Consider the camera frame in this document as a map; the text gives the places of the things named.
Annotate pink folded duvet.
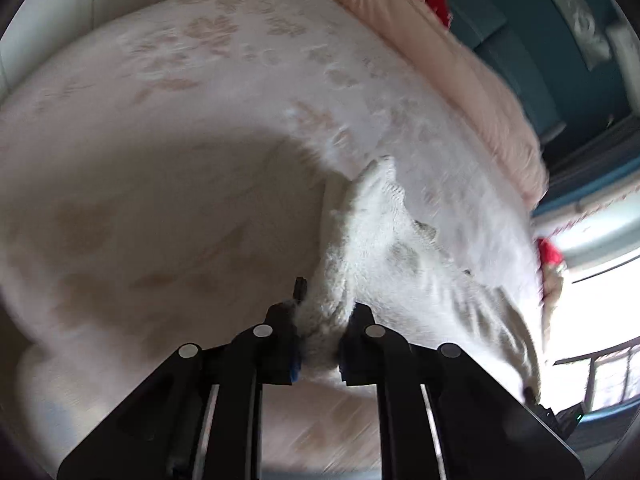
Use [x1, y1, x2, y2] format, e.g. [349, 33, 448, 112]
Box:
[335, 0, 548, 210]

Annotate teal upholstered headboard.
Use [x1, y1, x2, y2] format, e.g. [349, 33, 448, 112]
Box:
[399, 0, 640, 172]

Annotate red cloth by window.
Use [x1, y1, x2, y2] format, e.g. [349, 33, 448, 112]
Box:
[536, 237, 565, 266]

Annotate cream knit sweater black hearts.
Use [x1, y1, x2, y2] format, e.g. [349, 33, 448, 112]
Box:
[294, 157, 541, 404]

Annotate window with black frame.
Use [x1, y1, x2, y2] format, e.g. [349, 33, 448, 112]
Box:
[544, 222, 639, 412]

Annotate pink butterfly bed blanket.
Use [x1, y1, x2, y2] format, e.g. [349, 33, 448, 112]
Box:
[1, 0, 540, 472]

